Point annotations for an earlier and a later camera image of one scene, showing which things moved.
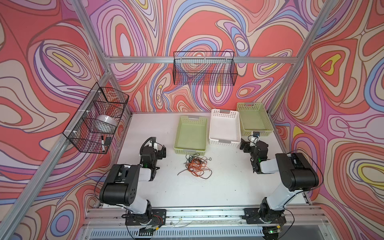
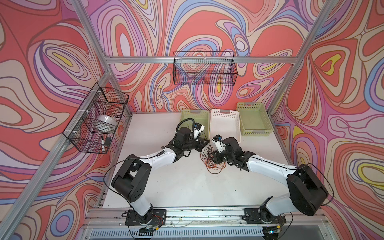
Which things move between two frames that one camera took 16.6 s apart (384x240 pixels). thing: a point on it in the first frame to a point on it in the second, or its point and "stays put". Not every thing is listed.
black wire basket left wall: x=93 y=127 stays put
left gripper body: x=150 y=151 to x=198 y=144
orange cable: x=196 y=166 to x=213 y=168
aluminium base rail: x=306 y=216 stays put
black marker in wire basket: x=103 y=144 stays put
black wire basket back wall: x=208 y=68 stays put
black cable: x=195 y=161 to x=208 y=156
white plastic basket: x=224 y=128 stays put
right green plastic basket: x=254 y=117 stays put
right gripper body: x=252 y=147 to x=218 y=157
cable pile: x=197 y=166 to x=206 y=158
